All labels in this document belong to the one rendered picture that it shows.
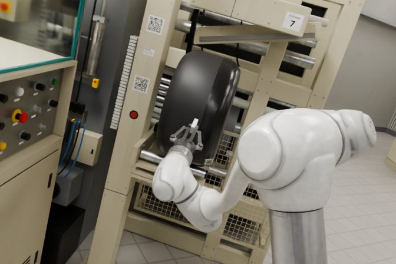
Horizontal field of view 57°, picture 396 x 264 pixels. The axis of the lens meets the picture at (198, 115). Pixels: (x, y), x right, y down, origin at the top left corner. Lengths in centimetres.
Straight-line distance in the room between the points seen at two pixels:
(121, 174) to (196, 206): 85
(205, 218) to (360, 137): 60
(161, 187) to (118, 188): 90
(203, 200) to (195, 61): 71
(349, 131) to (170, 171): 58
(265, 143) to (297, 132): 6
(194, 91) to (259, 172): 100
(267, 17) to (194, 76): 55
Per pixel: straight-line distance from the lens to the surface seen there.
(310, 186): 66
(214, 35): 211
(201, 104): 157
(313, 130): 66
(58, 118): 183
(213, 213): 119
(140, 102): 182
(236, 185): 104
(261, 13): 196
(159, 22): 175
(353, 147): 79
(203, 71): 163
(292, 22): 196
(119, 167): 196
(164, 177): 113
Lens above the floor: 164
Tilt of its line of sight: 16 degrees down
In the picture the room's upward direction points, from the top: 16 degrees clockwise
